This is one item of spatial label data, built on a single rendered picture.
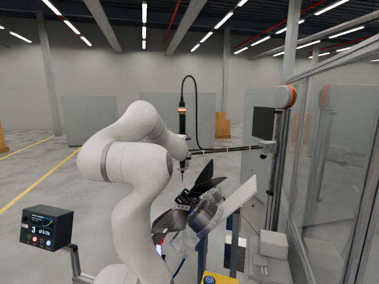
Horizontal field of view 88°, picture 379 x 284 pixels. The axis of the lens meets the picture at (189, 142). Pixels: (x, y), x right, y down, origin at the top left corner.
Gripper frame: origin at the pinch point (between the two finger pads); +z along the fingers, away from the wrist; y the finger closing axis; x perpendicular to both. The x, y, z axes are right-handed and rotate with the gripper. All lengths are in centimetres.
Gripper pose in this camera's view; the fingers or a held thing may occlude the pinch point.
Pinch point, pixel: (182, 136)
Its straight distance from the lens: 115.7
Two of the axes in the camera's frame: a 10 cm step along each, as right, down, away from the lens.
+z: 2.9, -2.0, 9.3
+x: 0.0, -9.8, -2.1
